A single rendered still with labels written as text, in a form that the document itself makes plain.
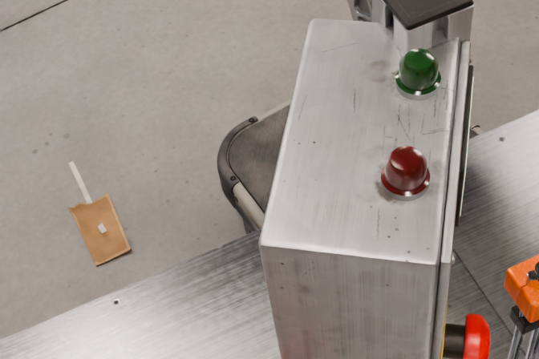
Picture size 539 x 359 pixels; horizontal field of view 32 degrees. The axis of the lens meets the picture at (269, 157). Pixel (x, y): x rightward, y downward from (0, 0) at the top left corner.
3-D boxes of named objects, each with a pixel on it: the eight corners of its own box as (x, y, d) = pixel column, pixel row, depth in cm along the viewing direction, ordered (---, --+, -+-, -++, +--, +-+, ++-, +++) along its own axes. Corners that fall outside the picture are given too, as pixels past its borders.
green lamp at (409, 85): (392, 98, 54) (393, 71, 52) (397, 65, 56) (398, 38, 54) (439, 102, 54) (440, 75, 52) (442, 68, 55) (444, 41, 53)
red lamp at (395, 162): (378, 199, 50) (378, 173, 48) (383, 159, 52) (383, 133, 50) (427, 203, 50) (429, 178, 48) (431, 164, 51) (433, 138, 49)
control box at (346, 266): (285, 393, 64) (255, 245, 49) (323, 190, 74) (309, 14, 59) (436, 415, 62) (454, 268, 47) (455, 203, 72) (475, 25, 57)
